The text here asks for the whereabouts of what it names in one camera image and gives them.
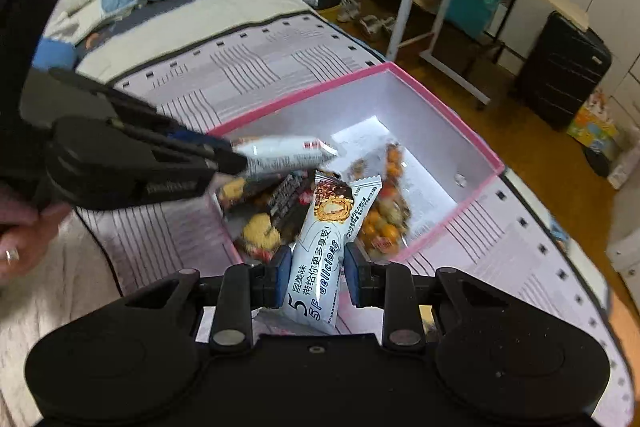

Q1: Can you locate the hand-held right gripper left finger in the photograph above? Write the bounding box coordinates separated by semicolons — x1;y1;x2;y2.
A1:
122;244;293;353

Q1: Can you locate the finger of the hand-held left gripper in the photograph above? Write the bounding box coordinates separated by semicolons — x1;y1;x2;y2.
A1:
50;68;234;154
112;122;250;176

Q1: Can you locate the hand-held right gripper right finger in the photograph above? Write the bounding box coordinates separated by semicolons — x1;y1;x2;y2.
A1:
345;243;508;350

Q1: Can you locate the black biscuit packet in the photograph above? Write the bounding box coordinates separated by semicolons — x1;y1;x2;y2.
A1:
220;169;321;230
235;212;301;264

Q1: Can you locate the clear bag of coated peanuts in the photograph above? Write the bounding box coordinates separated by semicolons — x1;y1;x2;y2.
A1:
350;142;413;259

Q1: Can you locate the white blue snack bar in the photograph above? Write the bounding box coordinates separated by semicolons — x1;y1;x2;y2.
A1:
232;134;340;180
282;169;383;335

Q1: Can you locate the pink cardboard box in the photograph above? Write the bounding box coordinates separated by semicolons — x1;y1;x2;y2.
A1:
207;62;506;265

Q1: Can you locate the person's left hand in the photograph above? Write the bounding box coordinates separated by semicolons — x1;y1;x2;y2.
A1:
0;201;74;282

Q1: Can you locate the striped bed sheet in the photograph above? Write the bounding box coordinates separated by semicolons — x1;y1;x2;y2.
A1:
65;14;636;427

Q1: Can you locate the pair of shoes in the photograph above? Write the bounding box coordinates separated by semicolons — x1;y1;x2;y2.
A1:
337;0;397;38

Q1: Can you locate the colourful gift bag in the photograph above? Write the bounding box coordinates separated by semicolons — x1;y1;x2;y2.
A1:
566;91;622;154

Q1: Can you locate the white plastic bag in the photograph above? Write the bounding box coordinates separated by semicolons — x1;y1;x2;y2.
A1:
606;146;640;190

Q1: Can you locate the black suitcase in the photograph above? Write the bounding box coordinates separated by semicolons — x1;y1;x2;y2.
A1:
517;11;613;131

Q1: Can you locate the teal bag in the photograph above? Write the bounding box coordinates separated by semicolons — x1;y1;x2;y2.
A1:
444;0;509;28

